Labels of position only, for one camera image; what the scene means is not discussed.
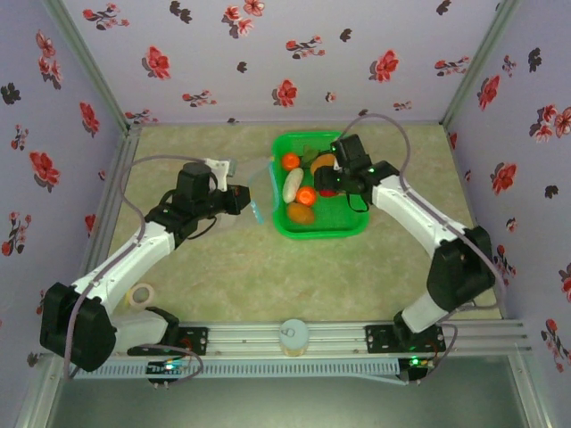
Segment grey right arm cable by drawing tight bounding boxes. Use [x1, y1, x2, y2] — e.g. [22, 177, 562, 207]
[341, 113, 508, 384]

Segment small circuit board with LED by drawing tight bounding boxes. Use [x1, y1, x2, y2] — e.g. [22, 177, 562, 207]
[146, 359, 189, 376]
[399, 356, 436, 383]

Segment brown potato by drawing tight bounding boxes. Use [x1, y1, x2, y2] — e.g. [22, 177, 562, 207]
[286, 202, 316, 225]

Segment white slotted cable duct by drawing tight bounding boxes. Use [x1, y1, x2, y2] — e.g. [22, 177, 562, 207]
[73, 358, 401, 380]

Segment aluminium frame side rail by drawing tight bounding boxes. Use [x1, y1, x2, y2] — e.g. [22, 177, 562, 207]
[12, 124, 144, 428]

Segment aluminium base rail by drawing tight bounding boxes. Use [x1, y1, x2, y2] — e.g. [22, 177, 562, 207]
[106, 319, 534, 358]

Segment orange-brown round bread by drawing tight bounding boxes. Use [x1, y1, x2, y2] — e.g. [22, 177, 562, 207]
[310, 152, 339, 177]

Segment clear zip-top bag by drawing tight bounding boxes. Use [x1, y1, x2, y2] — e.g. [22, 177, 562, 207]
[246, 155, 276, 226]

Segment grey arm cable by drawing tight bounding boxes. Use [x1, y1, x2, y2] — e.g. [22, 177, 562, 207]
[341, 113, 508, 384]
[62, 153, 211, 383]

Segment beige tape roll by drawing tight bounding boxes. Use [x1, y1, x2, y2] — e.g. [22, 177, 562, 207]
[128, 283, 156, 309]

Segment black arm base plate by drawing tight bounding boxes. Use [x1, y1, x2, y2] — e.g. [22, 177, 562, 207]
[128, 325, 210, 358]
[364, 324, 445, 353]

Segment green plastic basket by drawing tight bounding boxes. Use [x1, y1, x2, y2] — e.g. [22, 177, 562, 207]
[269, 130, 371, 241]

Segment aluminium frame post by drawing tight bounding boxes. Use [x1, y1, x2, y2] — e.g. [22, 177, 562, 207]
[439, 0, 523, 130]
[42, 0, 135, 135]

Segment grey left arm cable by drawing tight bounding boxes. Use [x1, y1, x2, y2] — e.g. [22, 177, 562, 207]
[62, 153, 211, 383]

